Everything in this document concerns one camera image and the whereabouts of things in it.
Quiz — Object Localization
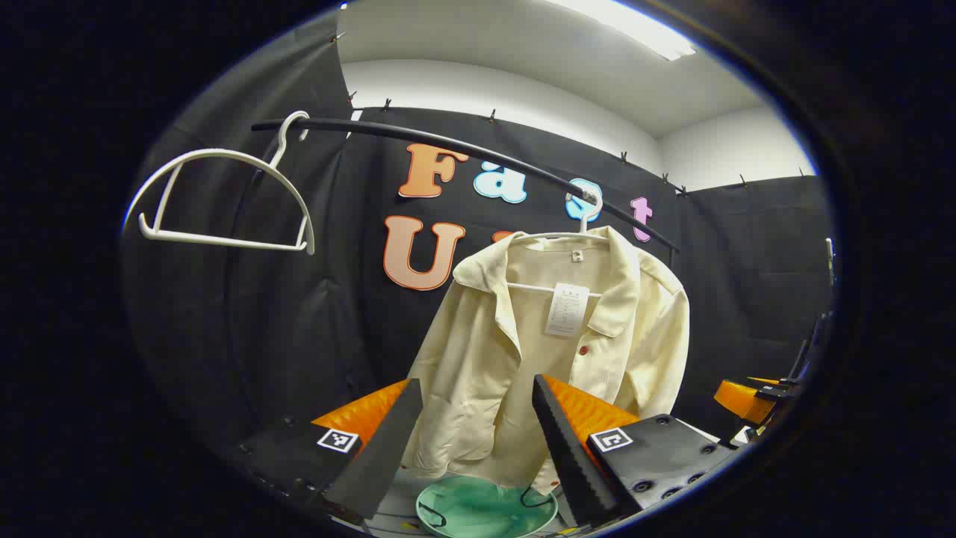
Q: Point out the cream button shirt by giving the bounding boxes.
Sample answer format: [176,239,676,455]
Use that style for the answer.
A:
[403,226,692,494]

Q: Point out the white plastic hanger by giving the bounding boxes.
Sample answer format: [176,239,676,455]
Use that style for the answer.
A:
[493,187,606,300]
[123,111,316,256]

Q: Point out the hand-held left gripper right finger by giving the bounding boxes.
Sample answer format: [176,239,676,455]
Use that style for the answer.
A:
[532,374,736,528]

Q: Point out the black clothes rail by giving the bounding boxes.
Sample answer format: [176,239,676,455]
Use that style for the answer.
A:
[250,117,680,270]

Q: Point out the black backdrop cloth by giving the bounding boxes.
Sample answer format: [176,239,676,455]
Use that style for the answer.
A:
[123,15,834,479]

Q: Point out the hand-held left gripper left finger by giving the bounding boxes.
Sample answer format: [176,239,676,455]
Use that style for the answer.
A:
[232,377,423,524]

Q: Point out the ceiling light panel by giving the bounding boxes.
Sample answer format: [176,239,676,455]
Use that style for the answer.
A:
[545,0,697,62]

